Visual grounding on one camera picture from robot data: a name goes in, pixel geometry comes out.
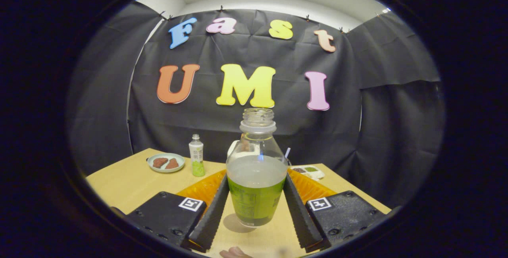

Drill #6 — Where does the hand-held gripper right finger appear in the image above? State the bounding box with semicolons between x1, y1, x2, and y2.
283;168;387;250

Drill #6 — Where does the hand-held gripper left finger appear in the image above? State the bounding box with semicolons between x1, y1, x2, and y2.
127;169;230;252

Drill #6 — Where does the green label juice bottle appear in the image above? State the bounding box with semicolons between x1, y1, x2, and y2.
225;108;289;227

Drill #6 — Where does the small white label bottle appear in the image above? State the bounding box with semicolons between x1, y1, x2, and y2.
189;134;206;177

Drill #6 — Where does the white food tray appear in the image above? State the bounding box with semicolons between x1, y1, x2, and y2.
290;165;325;181

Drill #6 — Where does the white toaster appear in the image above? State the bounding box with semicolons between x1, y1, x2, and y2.
227;139;242;158

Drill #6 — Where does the pale green plate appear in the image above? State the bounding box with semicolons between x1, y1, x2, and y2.
147;153;186;173

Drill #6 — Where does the wooden table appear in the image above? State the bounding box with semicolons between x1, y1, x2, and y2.
85;148;391;258

